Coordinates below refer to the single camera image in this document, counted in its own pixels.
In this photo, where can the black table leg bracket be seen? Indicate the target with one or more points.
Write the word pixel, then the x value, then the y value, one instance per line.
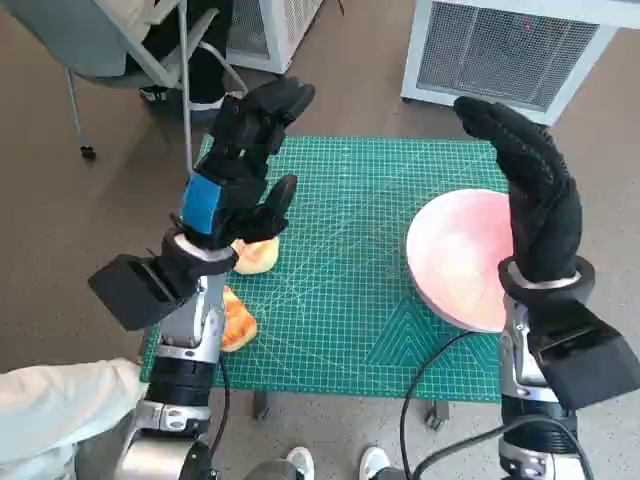
pixel 436 415
pixel 261 405

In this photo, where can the small white grilled cabinet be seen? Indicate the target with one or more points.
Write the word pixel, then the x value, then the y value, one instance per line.
pixel 280 30

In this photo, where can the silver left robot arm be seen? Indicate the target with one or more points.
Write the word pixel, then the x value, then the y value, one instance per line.
pixel 192 320

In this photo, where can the grey office chair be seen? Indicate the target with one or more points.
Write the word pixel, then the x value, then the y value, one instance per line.
pixel 65 35

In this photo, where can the green cutting mat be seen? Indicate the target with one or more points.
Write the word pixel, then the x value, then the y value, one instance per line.
pixel 340 250

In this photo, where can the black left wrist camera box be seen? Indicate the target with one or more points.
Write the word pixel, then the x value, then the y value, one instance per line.
pixel 130 295

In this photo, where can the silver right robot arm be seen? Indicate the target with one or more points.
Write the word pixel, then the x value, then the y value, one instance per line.
pixel 515 350

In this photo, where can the round pale bread bun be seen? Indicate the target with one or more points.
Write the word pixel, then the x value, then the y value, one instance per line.
pixel 260 257

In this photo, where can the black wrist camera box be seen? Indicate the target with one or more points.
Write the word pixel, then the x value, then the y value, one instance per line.
pixel 130 295
pixel 585 360

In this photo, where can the pink bowl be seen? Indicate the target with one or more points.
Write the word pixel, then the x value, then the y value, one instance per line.
pixel 450 250

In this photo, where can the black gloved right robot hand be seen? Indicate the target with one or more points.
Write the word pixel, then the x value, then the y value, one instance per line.
pixel 540 200

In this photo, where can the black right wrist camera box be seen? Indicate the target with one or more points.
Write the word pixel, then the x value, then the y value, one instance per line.
pixel 585 360

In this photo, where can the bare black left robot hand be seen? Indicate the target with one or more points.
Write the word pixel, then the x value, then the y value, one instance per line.
pixel 240 150

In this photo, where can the long striped golden bread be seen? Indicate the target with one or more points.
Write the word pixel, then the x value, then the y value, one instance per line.
pixel 240 325

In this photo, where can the person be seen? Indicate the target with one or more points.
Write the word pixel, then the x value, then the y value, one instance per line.
pixel 300 462
pixel 205 65
pixel 50 410

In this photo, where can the large white grilled cabinet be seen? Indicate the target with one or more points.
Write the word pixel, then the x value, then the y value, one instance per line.
pixel 500 50

